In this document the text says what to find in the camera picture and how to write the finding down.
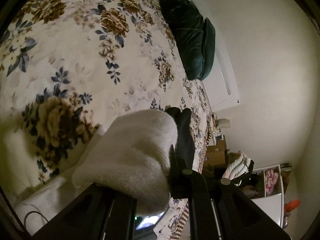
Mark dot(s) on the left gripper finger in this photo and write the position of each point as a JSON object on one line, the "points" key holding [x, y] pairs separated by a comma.
{"points": [[184, 182]]}

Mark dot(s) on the dark green folded quilt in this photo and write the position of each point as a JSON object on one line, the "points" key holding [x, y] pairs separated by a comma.
{"points": [[194, 35]]}

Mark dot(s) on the folded black garment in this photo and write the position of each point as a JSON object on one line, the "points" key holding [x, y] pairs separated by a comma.
{"points": [[185, 147]]}

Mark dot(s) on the pink blanket on shelf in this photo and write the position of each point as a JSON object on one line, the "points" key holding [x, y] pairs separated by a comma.
{"points": [[271, 178]]}

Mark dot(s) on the large cardboard box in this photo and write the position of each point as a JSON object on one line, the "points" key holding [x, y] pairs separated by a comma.
{"points": [[216, 155]]}

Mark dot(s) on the white bed headboard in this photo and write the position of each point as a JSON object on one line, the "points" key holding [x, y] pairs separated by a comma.
{"points": [[220, 85]]}

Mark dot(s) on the white bedside table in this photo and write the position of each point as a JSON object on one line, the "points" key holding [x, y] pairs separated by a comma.
{"points": [[215, 133]]}

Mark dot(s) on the floral bed blanket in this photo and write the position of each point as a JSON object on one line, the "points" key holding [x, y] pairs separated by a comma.
{"points": [[70, 66]]}

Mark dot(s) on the white knitted sweater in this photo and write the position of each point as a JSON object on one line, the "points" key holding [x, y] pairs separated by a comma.
{"points": [[133, 157]]}

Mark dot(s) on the chair with piled jackets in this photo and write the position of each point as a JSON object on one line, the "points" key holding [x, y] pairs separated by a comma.
{"points": [[239, 167]]}

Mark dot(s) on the white wardrobe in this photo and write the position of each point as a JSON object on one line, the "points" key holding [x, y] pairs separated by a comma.
{"points": [[273, 205]]}

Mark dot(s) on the white table lamp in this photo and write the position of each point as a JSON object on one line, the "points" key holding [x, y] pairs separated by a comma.
{"points": [[223, 123]]}

